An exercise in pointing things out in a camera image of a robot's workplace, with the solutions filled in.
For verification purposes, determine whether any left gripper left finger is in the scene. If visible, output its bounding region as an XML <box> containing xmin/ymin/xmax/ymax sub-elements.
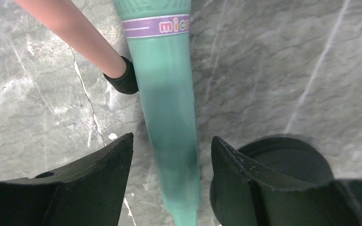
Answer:
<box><xmin>0</xmin><ymin>133</ymin><xmax>133</xmax><ymax>226</ymax></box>

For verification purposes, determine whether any pink music stand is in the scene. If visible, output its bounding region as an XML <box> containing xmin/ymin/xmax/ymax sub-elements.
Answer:
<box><xmin>16</xmin><ymin>0</ymin><xmax>139</xmax><ymax>95</ymax></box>

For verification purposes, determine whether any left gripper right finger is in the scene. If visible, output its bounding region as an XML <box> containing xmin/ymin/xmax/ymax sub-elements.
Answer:
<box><xmin>210</xmin><ymin>136</ymin><xmax>362</xmax><ymax>226</ymax></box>

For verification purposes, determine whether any teal toy microphone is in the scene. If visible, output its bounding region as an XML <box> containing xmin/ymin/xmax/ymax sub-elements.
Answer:
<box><xmin>113</xmin><ymin>0</ymin><xmax>201</xmax><ymax>226</ymax></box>

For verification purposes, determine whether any black round base mic stand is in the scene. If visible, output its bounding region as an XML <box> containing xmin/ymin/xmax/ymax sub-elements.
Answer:
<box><xmin>210</xmin><ymin>137</ymin><xmax>334</xmax><ymax>226</ymax></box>

